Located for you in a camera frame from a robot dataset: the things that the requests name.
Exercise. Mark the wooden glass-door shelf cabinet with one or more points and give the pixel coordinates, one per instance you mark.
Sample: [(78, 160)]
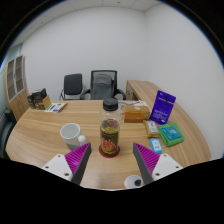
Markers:
[(16, 80)]

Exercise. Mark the purple standing packet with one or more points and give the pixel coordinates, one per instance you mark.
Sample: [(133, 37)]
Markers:
[(162, 106)]

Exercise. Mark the orange-brown cardboard box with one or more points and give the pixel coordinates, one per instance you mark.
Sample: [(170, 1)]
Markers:
[(136, 114)]

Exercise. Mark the black office chair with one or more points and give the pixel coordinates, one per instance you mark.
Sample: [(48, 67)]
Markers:
[(72, 85)]

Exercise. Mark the clear black-capped drink bottle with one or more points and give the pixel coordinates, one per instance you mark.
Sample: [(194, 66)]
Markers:
[(110, 133)]

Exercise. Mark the green folded cloth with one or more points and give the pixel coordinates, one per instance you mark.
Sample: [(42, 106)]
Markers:
[(173, 143)]

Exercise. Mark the grey and white mug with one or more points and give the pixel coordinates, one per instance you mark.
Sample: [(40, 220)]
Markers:
[(70, 133)]

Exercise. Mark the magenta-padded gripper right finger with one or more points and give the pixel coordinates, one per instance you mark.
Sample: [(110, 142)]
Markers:
[(147, 159)]

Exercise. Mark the white and green leaflet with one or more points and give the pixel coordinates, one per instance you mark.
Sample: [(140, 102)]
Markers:
[(55, 107)]

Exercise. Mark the grey mesh office chair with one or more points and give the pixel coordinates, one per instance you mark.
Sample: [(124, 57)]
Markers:
[(103, 85)]

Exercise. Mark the dark padded chair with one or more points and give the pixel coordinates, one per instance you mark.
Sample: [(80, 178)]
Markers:
[(6, 133)]

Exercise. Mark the teal flat packet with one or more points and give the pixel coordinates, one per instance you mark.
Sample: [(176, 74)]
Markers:
[(171, 132)]

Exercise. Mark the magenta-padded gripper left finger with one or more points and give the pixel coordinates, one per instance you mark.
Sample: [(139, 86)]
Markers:
[(77, 159)]

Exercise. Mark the dark boxes in wooden holder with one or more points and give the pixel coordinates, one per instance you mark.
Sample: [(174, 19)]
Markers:
[(39, 99)]

